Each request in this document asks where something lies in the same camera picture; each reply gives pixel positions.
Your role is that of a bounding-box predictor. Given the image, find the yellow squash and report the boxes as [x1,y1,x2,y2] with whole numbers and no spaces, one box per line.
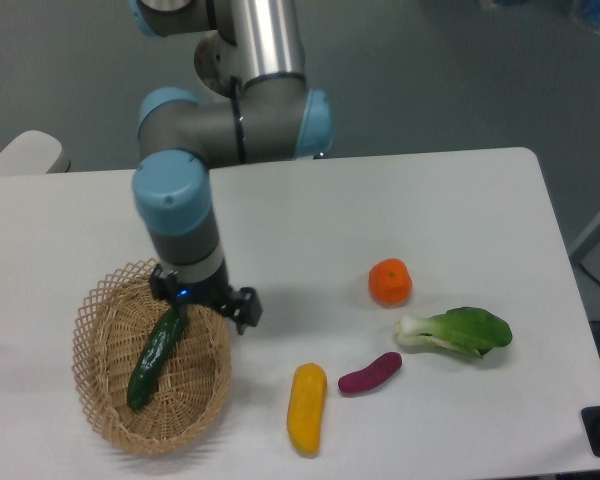
[286,363,327,458]

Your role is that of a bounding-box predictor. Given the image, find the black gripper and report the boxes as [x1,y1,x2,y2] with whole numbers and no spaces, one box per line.
[149,263,263,335]

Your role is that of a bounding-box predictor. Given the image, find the white chair armrest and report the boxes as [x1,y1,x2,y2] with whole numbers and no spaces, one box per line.
[0,130,71,177]

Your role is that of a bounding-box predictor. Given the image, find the dark green cucumber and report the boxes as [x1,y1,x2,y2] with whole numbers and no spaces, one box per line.
[126,308,187,411]

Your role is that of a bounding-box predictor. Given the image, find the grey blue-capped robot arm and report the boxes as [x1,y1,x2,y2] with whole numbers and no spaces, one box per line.
[130,1,333,330]

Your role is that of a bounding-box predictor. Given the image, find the orange tangerine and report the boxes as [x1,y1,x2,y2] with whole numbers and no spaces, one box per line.
[368,258,413,306]

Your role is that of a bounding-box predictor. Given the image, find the woven wicker basket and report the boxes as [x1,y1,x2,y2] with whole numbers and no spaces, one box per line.
[72,259,231,455]

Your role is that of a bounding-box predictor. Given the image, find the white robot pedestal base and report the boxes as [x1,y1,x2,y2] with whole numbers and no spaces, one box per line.
[194,30,241,99]

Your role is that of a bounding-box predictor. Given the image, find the green bok choy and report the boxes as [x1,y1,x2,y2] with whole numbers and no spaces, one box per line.
[394,307,513,359]

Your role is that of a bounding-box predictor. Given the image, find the purple sweet potato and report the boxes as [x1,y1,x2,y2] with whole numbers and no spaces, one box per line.
[337,352,403,396]

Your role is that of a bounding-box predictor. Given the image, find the white furniture at right edge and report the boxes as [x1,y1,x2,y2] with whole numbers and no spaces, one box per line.
[568,210,600,265]

